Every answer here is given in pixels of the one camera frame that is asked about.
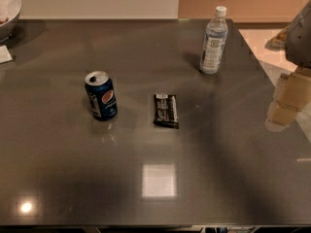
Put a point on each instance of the white paper napkin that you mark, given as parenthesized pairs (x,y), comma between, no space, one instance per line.
(5,56)

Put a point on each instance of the clear plastic water bottle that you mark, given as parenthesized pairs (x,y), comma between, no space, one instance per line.
(214,42)

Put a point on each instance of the blue pepsi can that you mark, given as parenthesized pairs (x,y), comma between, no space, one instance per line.
(101,95)

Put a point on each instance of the white bowl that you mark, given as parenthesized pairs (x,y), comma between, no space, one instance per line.
(9,14)

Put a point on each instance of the black snack bar wrapper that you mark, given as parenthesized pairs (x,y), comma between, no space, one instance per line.
(166,113)

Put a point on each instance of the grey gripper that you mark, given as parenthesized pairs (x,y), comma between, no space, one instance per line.
(299,39)

